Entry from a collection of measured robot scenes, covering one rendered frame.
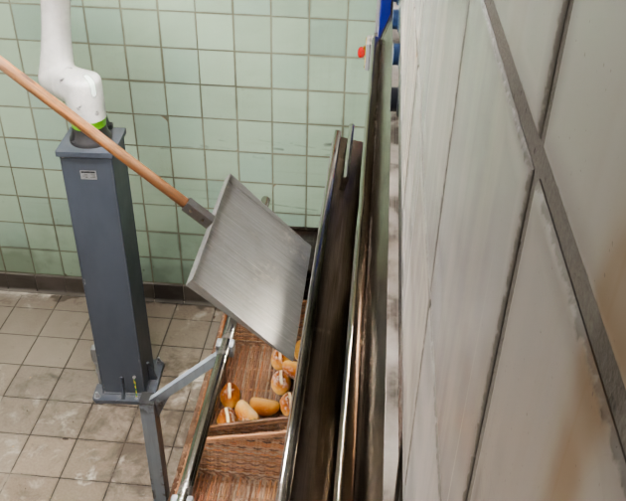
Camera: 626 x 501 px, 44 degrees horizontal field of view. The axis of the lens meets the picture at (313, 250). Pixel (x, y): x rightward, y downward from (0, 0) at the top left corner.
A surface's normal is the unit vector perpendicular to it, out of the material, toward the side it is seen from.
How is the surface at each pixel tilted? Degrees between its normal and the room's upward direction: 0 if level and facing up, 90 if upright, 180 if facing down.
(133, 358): 90
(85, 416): 0
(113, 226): 90
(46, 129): 90
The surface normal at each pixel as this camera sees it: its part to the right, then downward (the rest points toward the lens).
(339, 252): 0.21, -0.80
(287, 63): -0.09, 0.57
